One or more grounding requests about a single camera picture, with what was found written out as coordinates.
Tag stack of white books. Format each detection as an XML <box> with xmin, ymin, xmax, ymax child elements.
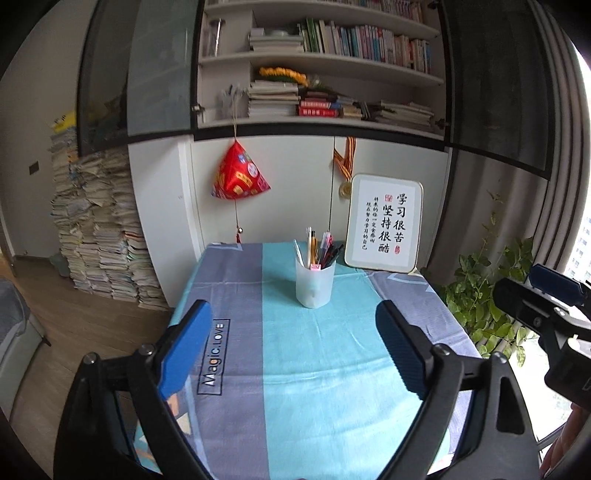
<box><xmin>247</xmin><ymin>80</ymin><xmax>301</xmax><ymax>119</ymax></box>

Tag blue grey tablecloth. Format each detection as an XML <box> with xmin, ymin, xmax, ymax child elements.
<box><xmin>134</xmin><ymin>242</ymin><xmax>483</xmax><ymax>479</ymax></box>

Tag colourful row of upright books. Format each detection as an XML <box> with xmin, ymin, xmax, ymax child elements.
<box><xmin>298</xmin><ymin>17</ymin><xmax>433</xmax><ymax>75</ymax></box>

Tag person's right hand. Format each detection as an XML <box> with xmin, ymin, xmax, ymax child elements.
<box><xmin>538</xmin><ymin>401</ymin><xmax>591</xmax><ymax>480</ymax></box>

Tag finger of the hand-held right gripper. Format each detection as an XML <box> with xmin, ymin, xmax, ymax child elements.
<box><xmin>527</xmin><ymin>263</ymin><xmax>591</xmax><ymax>308</ymax></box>
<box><xmin>492</xmin><ymin>276</ymin><xmax>561</xmax><ymax>334</ymax></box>

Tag bunch of assorted pens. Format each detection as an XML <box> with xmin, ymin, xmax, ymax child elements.
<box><xmin>293</xmin><ymin>227</ymin><xmax>345</xmax><ymax>271</ymax></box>

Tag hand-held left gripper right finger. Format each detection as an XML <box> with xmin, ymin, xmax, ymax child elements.
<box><xmin>375</xmin><ymin>299</ymin><xmax>541</xmax><ymax>480</ymax></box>

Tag white bookshelf cabinet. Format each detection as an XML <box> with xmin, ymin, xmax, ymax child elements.
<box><xmin>127</xmin><ymin>0</ymin><xmax>455</xmax><ymax>311</ymax></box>

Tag small stack of mixed books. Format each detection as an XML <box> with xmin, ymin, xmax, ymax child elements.
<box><xmin>339</xmin><ymin>95</ymin><xmax>370</xmax><ymax>121</ymax></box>

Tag yellow artificial flowers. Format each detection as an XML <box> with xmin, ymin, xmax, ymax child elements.
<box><xmin>259</xmin><ymin>67</ymin><xmax>308</xmax><ymax>86</ymax></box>

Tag green potted plant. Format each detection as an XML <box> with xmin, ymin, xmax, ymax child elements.
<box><xmin>434</xmin><ymin>191</ymin><xmax>539</xmax><ymax>368</ymax></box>

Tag stack of old books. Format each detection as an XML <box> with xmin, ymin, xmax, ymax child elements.
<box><xmin>48</xmin><ymin>124</ymin><xmax>170</xmax><ymax>313</ymax></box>

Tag grey sofa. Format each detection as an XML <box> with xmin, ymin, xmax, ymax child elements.
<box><xmin>0</xmin><ymin>277</ymin><xmax>47</xmax><ymax>398</ymax></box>

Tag red pyramid hanging ornament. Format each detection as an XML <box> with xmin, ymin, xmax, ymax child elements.
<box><xmin>211</xmin><ymin>111</ymin><xmax>272</xmax><ymax>244</ymax></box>

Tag dark glass cabinet door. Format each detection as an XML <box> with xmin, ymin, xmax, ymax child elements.
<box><xmin>76</xmin><ymin>0</ymin><xmax>206</xmax><ymax>158</ymax></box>
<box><xmin>436</xmin><ymin>0</ymin><xmax>555</xmax><ymax>181</ymax></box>

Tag translucent white cup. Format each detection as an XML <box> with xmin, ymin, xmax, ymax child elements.
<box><xmin>295</xmin><ymin>256</ymin><xmax>336</xmax><ymax>309</ymax></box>

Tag grey curtain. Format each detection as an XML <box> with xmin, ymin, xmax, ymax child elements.
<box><xmin>455</xmin><ymin>0</ymin><xmax>583</xmax><ymax>283</ymax></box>

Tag yellow toy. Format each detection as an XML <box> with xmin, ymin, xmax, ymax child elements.
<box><xmin>53</xmin><ymin>111</ymin><xmax>77</xmax><ymax>135</ymax></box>

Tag stack of red books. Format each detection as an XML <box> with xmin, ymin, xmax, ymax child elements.
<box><xmin>295</xmin><ymin>90</ymin><xmax>343</xmax><ymax>117</ymax></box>

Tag tall glass vase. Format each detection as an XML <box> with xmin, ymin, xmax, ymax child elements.
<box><xmin>208</xmin><ymin>17</ymin><xmax>225</xmax><ymax>57</ymax></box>

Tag clear glass ornament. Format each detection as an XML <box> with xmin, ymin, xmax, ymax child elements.
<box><xmin>219</xmin><ymin>85</ymin><xmax>246</xmax><ymax>121</ymax></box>

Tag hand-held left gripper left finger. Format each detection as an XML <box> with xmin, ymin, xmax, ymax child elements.
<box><xmin>53</xmin><ymin>299</ymin><xmax>214</xmax><ymax>480</ymax></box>

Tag gold medal with striped ribbon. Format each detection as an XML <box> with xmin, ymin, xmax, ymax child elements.
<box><xmin>332</xmin><ymin>137</ymin><xmax>358</xmax><ymax>199</ymax></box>

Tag long row of upright books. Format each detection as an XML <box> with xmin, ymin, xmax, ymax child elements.
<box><xmin>355</xmin><ymin>0</ymin><xmax>426</xmax><ymax>25</ymax></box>

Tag stack of grey magazines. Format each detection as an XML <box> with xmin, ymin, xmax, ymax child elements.
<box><xmin>249</xmin><ymin>28</ymin><xmax>306</xmax><ymax>53</ymax></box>

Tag framed calligraphy sign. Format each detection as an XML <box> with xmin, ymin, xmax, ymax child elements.
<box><xmin>344</xmin><ymin>173</ymin><xmax>424</xmax><ymax>274</ymax></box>

